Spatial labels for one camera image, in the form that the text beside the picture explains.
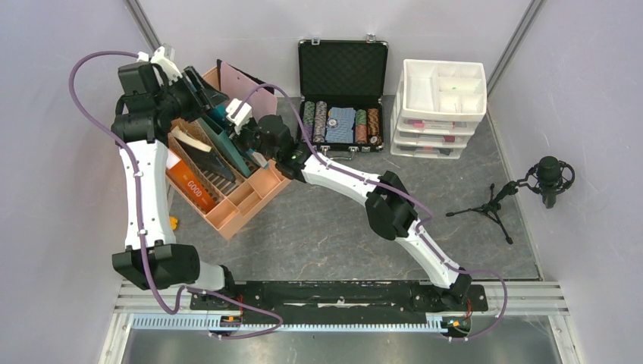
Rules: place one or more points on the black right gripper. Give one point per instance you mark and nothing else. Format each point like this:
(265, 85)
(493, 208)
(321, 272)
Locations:
(241, 134)

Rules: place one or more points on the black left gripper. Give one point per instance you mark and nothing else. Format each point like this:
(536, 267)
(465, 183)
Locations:
(206, 92)

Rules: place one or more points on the pink clipboard with paper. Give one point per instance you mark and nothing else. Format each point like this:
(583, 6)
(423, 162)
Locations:
(238, 85)

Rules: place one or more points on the Nineteen Eighty-Four dark book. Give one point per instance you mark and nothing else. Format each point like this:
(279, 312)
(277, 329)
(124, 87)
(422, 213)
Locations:
(203, 156)

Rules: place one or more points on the peach plastic file organizer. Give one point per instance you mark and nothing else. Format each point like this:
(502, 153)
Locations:
(238, 201)

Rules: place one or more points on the orange Good Morning book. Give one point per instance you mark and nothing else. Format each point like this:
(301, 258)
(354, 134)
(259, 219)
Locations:
(192, 187)

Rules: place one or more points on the white drawer organizer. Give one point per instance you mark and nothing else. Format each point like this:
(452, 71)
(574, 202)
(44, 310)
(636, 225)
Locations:
(438, 106)

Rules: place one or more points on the blue plastic folder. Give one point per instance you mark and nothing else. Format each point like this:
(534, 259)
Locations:
(219, 116)

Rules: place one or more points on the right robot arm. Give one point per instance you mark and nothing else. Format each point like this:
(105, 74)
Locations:
(390, 210)

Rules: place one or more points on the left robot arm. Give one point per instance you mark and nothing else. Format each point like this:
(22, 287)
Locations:
(152, 259)

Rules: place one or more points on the teal folder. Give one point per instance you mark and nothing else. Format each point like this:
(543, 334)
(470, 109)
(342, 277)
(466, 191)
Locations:
(224, 145)

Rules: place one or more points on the black poker chip case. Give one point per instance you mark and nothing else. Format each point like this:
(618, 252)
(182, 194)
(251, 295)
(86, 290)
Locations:
(341, 88)

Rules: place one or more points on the black microphone on tripod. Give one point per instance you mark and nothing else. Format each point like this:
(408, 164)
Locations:
(548, 178)

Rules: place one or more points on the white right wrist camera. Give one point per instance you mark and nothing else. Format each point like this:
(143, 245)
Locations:
(238, 114)

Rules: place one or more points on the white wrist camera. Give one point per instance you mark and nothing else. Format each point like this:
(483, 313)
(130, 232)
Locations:
(163, 56)
(238, 114)

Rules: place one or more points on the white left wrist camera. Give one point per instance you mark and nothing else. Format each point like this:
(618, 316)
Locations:
(163, 56)

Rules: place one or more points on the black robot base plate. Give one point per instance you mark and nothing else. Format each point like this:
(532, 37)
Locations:
(420, 295)

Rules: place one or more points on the aluminium slotted rail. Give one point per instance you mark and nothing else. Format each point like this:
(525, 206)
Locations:
(216, 323)

